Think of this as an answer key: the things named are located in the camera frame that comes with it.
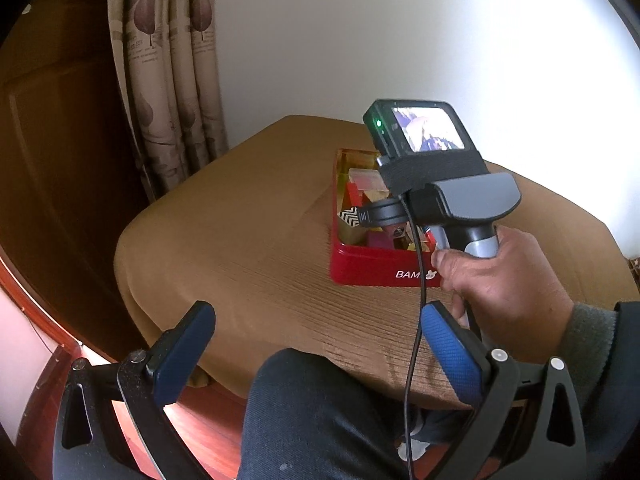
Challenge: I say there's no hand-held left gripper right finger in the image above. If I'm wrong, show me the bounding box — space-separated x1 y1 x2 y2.
420 301 587 480

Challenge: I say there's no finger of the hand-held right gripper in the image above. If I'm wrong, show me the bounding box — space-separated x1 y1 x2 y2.
357 199 411 229

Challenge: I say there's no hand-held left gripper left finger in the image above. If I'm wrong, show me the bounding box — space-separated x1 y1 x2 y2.
52 300 217 480

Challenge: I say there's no white striped cube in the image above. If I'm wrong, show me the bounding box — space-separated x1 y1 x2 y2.
338 205 364 229

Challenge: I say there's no red tin box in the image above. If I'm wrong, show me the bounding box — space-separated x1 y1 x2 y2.
329 148 444 289

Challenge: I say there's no person's right forearm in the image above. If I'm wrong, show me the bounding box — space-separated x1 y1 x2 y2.
559 299 640 413

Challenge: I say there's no person's right hand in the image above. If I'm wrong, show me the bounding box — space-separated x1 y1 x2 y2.
430 224 574 349

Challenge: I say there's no person's leg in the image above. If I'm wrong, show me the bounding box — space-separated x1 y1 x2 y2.
240 347 432 480

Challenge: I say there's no brown wooden door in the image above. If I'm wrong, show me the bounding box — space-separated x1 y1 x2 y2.
0 0 152 361

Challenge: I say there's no leaf patterned curtain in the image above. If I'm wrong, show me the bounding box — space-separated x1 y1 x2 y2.
107 0 231 202

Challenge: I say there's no black cable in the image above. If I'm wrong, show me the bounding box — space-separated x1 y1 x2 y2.
399 200 427 480

